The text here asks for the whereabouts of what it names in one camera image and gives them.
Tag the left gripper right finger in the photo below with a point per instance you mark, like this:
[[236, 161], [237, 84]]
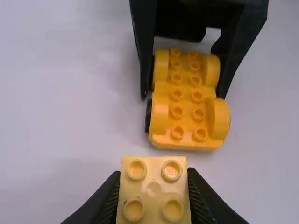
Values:
[[210, 203]]

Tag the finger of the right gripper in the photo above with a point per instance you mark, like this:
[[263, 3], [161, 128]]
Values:
[[240, 46], [146, 58]]

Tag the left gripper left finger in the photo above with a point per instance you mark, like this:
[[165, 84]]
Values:
[[98, 203]]

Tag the yellow toy car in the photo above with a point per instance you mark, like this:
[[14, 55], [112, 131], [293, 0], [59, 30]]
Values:
[[184, 105]]

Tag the yellow toy brick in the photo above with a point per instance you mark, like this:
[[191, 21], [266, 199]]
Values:
[[151, 193]]

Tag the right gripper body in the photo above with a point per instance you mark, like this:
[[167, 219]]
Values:
[[191, 16]]

